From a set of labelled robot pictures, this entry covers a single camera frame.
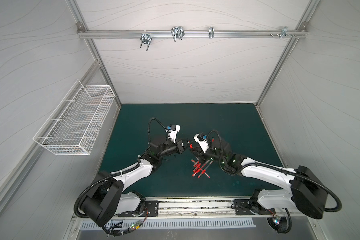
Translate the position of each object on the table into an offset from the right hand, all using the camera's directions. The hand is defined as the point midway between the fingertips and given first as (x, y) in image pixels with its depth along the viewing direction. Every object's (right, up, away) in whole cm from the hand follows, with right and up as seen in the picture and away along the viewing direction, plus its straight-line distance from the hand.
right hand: (191, 147), depth 79 cm
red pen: (0, +1, -2) cm, 3 cm away
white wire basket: (-56, +12, -10) cm, 58 cm away
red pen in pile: (+3, -11, +8) cm, 14 cm away
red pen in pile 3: (+2, -16, +5) cm, 17 cm away
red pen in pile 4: (+7, -15, +6) cm, 18 cm away
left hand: (-1, +4, -3) cm, 5 cm away
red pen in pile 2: (+4, -15, +7) cm, 17 cm away
